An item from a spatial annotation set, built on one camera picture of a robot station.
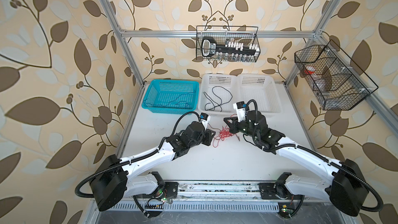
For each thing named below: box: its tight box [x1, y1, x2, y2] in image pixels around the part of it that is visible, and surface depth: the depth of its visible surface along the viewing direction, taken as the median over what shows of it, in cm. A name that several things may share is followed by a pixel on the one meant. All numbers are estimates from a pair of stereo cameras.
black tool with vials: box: [201, 36, 260, 62], surface depth 86 cm
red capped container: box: [303, 65, 316, 75], surface depth 84 cm
